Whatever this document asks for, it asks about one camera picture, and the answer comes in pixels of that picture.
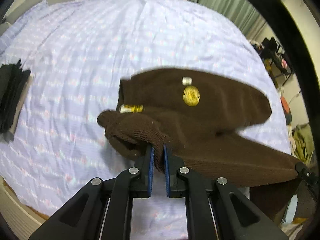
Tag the black folding chair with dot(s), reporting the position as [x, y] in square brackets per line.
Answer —
[271, 52]

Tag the lavender striped bed sheet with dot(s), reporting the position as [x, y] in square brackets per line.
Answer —
[78, 52]

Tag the olive green clothes pile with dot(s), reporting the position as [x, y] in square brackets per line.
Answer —
[305, 147]

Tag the black folded clothes stack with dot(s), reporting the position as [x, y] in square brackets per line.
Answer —
[14, 85]

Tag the brown corduroy pants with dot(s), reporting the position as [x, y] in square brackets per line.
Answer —
[197, 115]

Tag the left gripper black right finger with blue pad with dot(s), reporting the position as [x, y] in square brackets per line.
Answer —
[215, 209]

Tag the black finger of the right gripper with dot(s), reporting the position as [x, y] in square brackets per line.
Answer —
[303, 172]

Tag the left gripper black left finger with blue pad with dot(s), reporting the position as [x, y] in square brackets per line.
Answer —
[102, 209]

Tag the orange round object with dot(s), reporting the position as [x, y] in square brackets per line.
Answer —
[287, 110]

